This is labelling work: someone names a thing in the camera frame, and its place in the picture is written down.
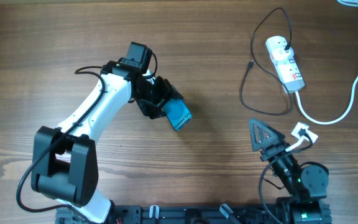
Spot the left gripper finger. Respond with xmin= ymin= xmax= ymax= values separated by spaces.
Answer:
xmin=155 ymin=76 xmax=184 ymax=106
xmin=140 ymin=103 xmax=167 ymax=119

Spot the Galaxy smartphone teal screen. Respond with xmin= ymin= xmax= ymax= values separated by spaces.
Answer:
xmin=163 ymin=99 xmax=192 ymax=131

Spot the white power strip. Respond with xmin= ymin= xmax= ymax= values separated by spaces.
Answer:
xmin=265 ymin=35 xmax=305 ymax=93

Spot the black USB charging cable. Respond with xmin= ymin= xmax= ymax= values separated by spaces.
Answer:
xmin=239 ymin=7 xmax=293 ymax=116

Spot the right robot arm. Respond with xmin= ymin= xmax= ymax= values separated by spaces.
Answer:
xmin=249 ymin=118 xmax=333 ymax=223

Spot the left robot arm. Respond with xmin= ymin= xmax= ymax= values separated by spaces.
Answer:
xmin=24 ymin=42 xmax=192 ymax=223

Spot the white USB charger plug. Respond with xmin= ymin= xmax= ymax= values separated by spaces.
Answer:
xmin=270 ymin=47 xmax=294 ymax=63

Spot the white power strip cord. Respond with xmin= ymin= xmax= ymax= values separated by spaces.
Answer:
xmin=294 ymin=2 xmax=358 ymax=126

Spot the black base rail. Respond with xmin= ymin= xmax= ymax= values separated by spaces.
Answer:
xmin=54 ymin=203 xmax=334 ymax=224

